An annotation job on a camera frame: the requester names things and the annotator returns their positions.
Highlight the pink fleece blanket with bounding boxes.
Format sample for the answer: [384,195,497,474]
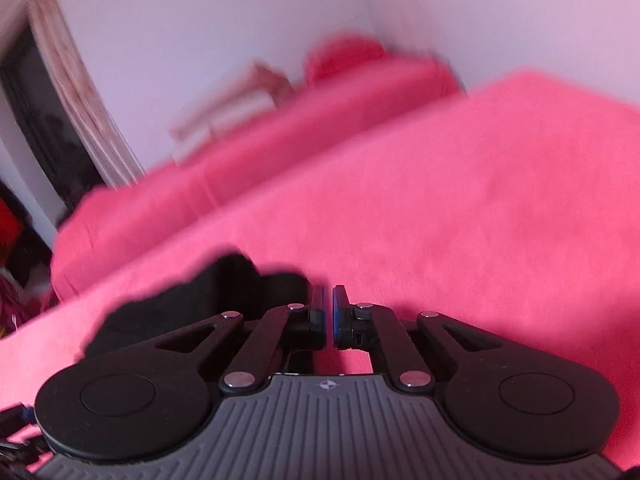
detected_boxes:
[0,67,640,472]

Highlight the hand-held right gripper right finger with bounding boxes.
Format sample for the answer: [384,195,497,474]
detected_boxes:
[331,284,506,393]

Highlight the pale striped curtain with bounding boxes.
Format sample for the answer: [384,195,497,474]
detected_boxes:
[26,0,147,188]

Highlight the red hanging garment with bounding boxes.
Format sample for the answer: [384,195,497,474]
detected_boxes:
[0,197,27,256]

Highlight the dark window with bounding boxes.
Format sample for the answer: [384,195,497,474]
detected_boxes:
[0,35,103,203]

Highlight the dark hanging clothes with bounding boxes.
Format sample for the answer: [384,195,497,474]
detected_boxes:
[0,180,56,341]

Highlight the folded pink cloth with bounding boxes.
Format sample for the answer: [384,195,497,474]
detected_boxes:
[301,34,392,87]

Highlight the black pants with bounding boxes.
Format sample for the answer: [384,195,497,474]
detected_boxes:
[82,251,313,361]

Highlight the pink satin pillow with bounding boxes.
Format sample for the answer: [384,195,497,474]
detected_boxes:
[169,60,297,163]

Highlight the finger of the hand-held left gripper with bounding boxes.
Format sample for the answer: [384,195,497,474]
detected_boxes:
[0,402,48,463]

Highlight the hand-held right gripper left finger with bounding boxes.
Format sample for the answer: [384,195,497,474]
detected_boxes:
[150,285,329,394]

